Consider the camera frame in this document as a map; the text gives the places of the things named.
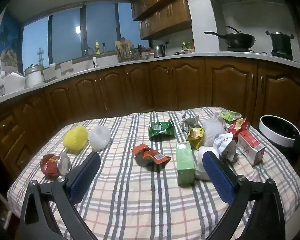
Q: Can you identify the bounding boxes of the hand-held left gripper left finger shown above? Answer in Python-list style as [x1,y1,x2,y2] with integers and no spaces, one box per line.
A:
[19,151,102,240]

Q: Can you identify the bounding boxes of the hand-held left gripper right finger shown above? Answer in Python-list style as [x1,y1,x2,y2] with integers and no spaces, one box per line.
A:
[202,151,287,240]

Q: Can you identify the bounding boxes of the yellow snack wrapper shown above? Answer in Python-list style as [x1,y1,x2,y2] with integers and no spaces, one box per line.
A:
[187,127,205,150]

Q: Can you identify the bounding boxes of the large white foam fruit net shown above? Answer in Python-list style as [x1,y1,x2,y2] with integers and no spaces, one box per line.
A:
[204,119,227,147]

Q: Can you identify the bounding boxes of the green spout pouch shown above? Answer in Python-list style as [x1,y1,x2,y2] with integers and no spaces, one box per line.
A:
[220,110,242,124]

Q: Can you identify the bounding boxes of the black bin with white rim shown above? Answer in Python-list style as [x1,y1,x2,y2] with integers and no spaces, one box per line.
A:
[259,115,300,147]

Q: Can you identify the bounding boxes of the white printed paper wrapper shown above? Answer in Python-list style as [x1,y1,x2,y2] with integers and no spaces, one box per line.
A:
[213,133,238,162]

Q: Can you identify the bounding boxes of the red and silver snack wrapper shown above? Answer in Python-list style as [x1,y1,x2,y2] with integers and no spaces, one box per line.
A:
[40,152,72,177]

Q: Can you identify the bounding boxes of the green carton box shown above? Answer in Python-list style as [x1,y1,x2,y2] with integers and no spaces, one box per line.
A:
[176,141,197,186]

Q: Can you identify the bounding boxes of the yellow foam fruit net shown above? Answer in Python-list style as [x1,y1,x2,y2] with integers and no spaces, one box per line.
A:
[63,126,88,151]

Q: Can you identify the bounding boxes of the small white foam fruit net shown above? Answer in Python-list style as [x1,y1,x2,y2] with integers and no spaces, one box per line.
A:
[88,125,112,152]

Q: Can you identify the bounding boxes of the red and white carton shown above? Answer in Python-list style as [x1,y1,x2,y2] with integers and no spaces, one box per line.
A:
[237,131,266,166]

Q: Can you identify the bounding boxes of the plaid tablecloth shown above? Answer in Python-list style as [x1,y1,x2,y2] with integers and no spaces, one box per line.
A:
[7,107,300,240]

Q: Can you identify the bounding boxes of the orange crumpled snack wrapper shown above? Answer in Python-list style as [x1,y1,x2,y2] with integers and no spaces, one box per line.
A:
[131,144,171,168]

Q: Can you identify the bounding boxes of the green snack bag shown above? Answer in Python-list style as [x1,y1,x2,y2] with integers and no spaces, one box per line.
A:
[148,119,175,139]

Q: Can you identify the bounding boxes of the wooden lower cabinets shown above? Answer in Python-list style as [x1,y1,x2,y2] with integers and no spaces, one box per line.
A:
[0,56,300,178]

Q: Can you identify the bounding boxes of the wooden cabinets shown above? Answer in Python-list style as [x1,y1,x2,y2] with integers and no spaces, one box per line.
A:
[0,56,300,178]
[129,0,208,39]

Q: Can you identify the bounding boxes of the metal lidded canister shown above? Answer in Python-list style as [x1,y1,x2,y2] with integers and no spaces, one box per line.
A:
[24,64,44,88]

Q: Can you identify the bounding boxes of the white plastic container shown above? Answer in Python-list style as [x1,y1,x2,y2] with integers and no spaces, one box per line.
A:
[1,72,25,94]

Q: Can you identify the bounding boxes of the white kitchen countertop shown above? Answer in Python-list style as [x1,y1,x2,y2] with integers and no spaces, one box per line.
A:
[0,51,300,108]

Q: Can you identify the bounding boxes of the utensil holder with wooden utensils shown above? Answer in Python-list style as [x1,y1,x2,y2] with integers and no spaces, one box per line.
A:
[115,37,136,62]

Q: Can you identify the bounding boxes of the green capped seasoning bottles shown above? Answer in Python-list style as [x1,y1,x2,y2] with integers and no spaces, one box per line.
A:
[181,42,195,54]

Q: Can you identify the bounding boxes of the black wok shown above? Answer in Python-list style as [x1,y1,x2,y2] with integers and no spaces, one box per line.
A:
[204,26,256,49]

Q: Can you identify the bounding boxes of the steel electric kettle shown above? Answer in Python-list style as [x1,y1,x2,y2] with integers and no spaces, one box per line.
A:
[154,44,166,58]

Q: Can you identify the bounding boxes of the kitchen window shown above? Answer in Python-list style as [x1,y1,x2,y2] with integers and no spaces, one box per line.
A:
[22,2,149,68]

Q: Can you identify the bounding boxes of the black cooking pot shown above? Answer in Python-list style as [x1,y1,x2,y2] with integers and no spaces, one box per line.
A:
[265,31,295,57]

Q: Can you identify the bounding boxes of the wooden upper cabinets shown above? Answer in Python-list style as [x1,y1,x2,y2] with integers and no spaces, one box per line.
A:
[129,0,208,39]

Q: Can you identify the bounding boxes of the wall poster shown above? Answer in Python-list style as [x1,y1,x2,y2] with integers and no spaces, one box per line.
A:
[0,12,23,68]

